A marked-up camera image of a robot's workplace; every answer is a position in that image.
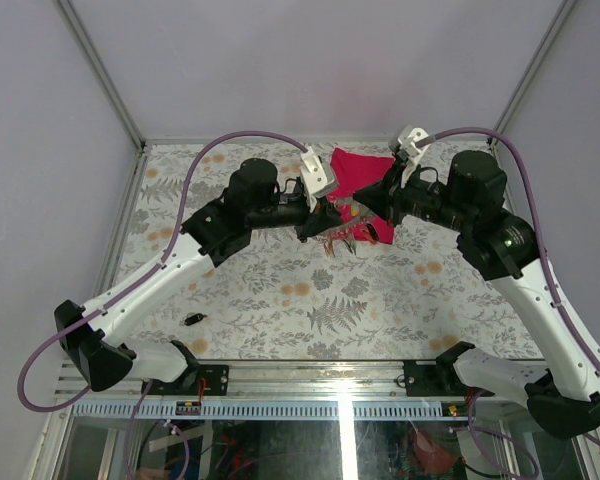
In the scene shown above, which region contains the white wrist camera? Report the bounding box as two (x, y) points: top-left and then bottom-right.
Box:
(300, 147), (339, 213)
(389, 125), (429, 181)

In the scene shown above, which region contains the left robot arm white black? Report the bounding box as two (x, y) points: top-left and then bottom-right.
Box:
(54, 153), (343, 395)

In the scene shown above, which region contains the right aluminium frame post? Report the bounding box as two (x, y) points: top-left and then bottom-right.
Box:
(494, 0), (580, 134)

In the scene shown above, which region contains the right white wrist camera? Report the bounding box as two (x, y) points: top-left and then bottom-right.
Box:
(389, 125), (429, 181)

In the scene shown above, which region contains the perforated cable duct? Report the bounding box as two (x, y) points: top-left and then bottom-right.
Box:
(74, 402), (444, 420)

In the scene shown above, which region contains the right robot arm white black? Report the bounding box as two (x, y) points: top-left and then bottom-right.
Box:
(353, 150), (600, 440)

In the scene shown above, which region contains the red folded cloth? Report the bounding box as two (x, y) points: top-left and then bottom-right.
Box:
(328, 148), (394, 245)

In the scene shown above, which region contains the left aluminium frame post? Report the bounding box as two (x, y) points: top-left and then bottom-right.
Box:
(54, 0), (146, 151)

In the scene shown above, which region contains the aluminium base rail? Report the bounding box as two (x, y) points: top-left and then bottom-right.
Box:
(54, 360), (461, 401)

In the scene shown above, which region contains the small black key fob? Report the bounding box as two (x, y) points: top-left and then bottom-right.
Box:
(182, 313), (207, 326)

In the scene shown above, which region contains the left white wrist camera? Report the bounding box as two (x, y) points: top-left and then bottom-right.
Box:
(300, 147), (339, 213)

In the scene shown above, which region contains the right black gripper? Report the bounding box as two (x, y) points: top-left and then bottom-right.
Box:
(353, 156), (473, 232)

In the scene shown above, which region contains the round metal key ring disc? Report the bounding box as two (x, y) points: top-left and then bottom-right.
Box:
(319, 197), (379, 258)

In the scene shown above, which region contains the aluminium frame post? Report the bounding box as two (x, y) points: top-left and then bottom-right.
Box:
(54, 0), (146, 151)
(494, 0), (580, 134)

